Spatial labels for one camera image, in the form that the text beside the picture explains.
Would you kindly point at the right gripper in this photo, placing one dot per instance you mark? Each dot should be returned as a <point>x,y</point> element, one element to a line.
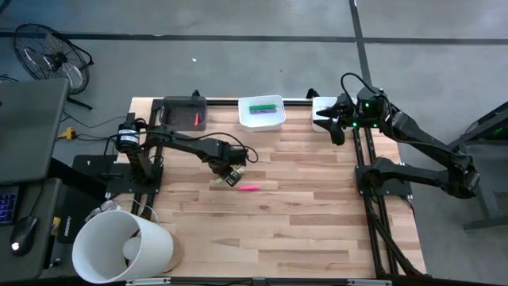
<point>369,121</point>

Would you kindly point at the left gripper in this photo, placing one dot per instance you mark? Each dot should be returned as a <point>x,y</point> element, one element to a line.
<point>228,157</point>

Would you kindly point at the light green highlighter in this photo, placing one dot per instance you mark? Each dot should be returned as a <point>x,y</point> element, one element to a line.
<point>219,181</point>

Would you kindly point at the pink highlighter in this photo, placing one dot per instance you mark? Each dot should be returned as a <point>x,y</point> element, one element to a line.
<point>249,187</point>

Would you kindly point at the purple highlighter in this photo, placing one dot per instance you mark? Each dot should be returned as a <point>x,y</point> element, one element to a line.
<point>263,112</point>

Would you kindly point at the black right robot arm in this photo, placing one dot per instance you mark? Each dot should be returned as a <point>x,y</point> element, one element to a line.
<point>428,143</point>

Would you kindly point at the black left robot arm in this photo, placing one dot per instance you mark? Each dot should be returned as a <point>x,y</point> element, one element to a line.
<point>178,141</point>

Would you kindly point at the white plastic bin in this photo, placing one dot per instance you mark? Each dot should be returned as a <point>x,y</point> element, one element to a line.
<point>317,104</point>
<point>262,123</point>

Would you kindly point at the black table clamp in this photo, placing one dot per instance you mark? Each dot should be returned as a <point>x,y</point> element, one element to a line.
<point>195,93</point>
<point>312,93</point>

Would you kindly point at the grey translucent plastic bin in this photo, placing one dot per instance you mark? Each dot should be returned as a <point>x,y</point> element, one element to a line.
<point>178,115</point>

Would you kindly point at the white light bulb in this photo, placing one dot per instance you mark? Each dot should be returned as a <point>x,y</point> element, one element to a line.
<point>132,248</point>

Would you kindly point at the white lamp shade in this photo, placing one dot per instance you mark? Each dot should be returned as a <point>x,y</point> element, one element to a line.
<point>99,238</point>

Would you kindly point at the black mat white print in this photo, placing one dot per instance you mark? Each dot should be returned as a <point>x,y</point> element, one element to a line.
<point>75,214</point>

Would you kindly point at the black metal stand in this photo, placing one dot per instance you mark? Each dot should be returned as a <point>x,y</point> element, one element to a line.
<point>488,222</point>

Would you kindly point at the grey laptop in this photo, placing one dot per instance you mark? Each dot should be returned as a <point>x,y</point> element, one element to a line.
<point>31,127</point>

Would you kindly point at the black floor fan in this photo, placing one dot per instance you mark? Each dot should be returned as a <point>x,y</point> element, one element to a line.
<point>51,59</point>

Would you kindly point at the dark grey desk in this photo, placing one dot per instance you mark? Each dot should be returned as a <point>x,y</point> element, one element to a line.
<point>39,238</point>

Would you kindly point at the black computer mouse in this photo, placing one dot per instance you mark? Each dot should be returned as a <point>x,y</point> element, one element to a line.
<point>23,236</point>

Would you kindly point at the backlit keyboard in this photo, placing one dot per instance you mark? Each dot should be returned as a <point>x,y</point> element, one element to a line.
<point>8,206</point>

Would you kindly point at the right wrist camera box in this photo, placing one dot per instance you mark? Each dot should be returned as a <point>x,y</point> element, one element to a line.
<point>372,98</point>

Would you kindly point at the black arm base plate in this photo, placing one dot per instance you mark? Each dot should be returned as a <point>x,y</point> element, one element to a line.
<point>393,190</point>
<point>91,167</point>

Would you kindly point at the silver table bracket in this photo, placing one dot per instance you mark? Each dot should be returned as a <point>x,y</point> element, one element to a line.
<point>147,281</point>
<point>369,282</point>

